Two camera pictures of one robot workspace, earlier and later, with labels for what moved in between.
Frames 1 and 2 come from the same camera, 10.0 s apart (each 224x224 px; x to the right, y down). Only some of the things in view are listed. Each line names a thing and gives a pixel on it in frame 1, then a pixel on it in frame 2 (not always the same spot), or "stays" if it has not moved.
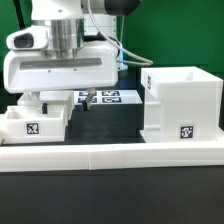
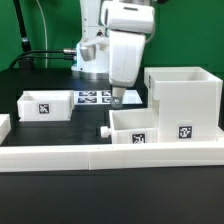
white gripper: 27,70 to 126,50
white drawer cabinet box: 181,104 stays
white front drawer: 28,124 to 133,126
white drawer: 60,98 stays
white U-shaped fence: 29,158 stays
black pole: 19,14 stays
